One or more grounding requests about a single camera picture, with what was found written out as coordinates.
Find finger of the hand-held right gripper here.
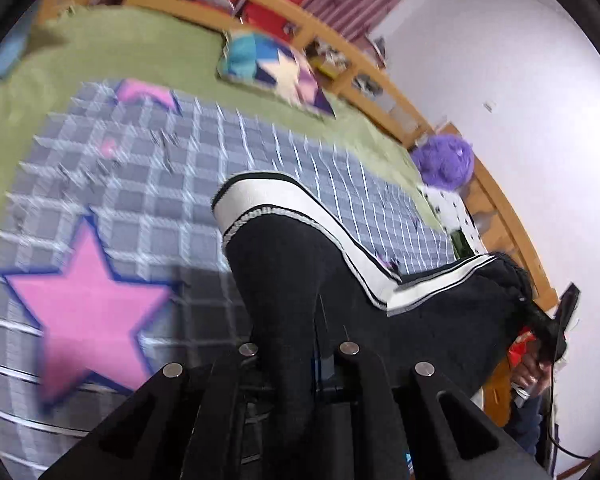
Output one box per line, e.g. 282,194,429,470
537,282,582,367

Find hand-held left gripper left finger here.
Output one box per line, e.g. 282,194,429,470
40,342,281,480

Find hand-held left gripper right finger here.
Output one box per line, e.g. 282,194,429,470
312,340,556,480

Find black pants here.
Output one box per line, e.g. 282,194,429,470
211,171,548,480

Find person's right hand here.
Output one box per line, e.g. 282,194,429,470
509,347,548,403

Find white dotted cloth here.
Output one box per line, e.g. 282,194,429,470
420,185,490,257

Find purple plush toy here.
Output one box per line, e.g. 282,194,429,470
411,135,476,192

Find grey checked star blanket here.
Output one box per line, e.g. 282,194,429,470
0,79,461,480

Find colourful geometric pillow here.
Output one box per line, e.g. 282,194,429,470
217,30,337,120

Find green bed sheet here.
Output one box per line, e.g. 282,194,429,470
0,7,453,411

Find blue plush towel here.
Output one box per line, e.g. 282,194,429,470
0,7,37,92

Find black cable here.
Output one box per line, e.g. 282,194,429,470
542,362,593,466

